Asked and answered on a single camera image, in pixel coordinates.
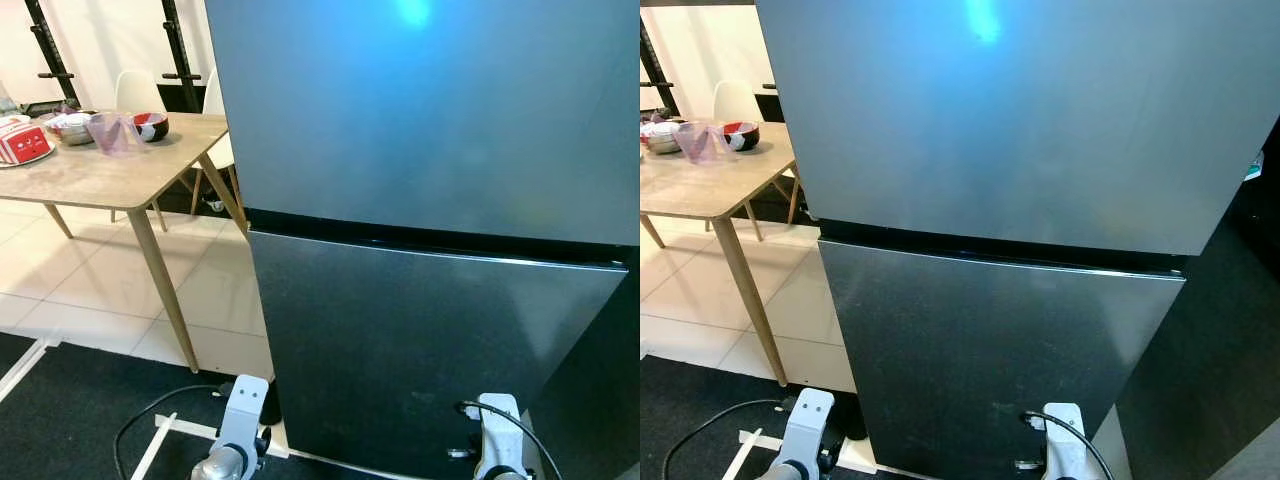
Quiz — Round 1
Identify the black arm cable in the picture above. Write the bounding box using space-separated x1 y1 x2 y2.
662 398 796 480
113 384 237 480
456 399 564 480
1020 409 1116 480

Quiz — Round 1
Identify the wooden dining table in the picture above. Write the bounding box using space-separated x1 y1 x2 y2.
640 122 801 387
0 112 249 374

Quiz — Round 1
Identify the white tape strip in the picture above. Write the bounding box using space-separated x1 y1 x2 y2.
155 413 291 459
737 427 901 479
720 430 764 480
129 412 180 480

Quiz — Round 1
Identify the black tripod stand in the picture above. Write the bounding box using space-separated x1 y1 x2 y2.
24 0 83 107
640 18 683 117

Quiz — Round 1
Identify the pink clear measuring jug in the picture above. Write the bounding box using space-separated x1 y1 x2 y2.
672 122 737 167
86 112 142 157

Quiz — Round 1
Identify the white plastic chair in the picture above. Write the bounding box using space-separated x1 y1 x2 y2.
113 70 167 114
712 80 767 124
190 70 243 219
770 168 807 227

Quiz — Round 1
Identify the grey fridge cabinet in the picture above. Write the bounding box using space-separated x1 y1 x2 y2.
528 250 640 480
1108 115 1280 480

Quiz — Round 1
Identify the steel mixing bowl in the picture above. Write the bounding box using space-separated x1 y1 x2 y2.
45 111 98 147
645 120 688 155

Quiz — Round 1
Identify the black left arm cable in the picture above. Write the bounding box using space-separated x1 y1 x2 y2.
113 384 237 480
662 398 796 480

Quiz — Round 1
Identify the black foam floor mat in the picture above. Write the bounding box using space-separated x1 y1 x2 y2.
150 178 247 218
740 185 813 225

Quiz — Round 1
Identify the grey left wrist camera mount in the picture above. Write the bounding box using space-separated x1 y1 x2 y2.
782 388 836 479
214 375 272 471

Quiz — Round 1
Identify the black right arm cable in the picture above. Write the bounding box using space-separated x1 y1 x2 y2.
1020 409 1116 480
456 399 564 480

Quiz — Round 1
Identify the patterned round plate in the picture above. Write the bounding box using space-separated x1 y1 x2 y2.
0 140 59 170

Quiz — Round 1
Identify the silver freezer door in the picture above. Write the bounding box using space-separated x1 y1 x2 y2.
754 0 1280 257
204 0 640 248

